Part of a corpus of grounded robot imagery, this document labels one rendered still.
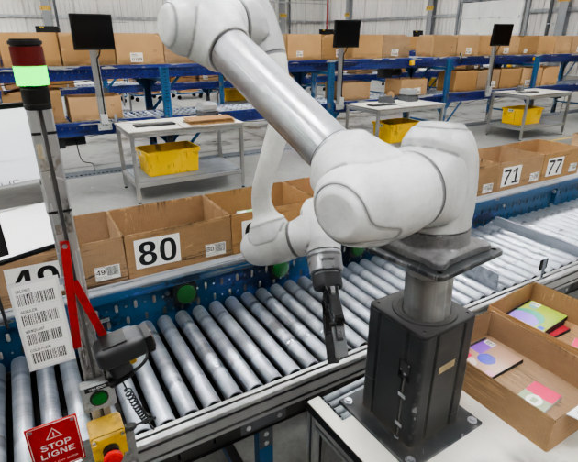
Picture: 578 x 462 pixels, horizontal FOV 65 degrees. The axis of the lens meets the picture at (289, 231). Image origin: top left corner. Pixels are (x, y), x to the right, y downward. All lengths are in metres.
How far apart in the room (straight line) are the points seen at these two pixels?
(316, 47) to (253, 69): 6.22
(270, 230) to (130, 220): 0.84
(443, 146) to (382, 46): 7.07
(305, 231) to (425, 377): 0.44
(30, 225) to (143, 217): 0.92
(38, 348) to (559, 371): 1.35
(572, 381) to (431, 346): 0.60
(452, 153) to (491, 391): 0.69
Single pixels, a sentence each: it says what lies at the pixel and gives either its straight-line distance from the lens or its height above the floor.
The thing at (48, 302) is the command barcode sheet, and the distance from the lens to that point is 1.01.
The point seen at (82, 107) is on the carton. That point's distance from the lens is 5.85.
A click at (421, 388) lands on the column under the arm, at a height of 0.94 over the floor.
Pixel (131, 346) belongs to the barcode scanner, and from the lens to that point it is 1.03.
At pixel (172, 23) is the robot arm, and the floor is 1.69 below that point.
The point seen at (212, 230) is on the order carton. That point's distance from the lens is 1.72.
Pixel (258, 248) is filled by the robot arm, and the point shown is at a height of 1.14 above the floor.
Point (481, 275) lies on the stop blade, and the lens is 2.03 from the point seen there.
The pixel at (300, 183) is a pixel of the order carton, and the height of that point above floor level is 1.02.
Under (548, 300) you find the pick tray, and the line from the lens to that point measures 1.89.
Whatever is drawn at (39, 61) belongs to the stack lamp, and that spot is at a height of 1.63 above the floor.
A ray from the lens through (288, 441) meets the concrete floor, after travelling 2.25.
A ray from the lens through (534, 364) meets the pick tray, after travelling 1.61.
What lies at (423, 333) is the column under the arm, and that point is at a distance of 1.05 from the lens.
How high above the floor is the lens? 1.66
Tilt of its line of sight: 23 degrees down
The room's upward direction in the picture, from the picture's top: straight up
